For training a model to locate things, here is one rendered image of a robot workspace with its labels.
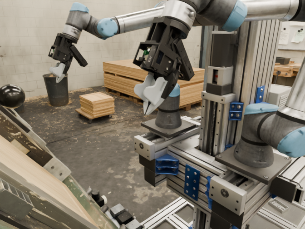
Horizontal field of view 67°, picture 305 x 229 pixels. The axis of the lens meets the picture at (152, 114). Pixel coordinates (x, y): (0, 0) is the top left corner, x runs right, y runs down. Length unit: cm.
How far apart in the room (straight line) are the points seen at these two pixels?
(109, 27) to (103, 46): 584
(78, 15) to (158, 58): 69
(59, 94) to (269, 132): 474
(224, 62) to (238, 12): 48
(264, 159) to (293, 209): 129
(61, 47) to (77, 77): 546
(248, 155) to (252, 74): 37
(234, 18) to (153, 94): 27
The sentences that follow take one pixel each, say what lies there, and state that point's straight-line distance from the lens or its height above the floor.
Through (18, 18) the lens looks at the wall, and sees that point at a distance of 610.
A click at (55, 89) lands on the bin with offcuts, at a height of 38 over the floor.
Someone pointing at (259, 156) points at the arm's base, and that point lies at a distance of 99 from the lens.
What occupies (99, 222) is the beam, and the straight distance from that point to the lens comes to 91.
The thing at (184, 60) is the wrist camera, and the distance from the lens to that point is 57.
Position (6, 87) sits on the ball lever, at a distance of 41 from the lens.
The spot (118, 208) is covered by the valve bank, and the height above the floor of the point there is 76.
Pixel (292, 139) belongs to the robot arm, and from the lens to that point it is 81.
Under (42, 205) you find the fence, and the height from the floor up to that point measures 120.
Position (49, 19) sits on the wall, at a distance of 628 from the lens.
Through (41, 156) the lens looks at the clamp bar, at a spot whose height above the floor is 105.
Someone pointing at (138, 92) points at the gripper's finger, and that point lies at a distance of 54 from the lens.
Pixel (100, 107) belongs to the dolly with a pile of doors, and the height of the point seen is 27.
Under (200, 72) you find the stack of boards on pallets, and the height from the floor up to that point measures 73.
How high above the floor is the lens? 153
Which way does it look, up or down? 20 degrees down
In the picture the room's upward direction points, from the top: straight up
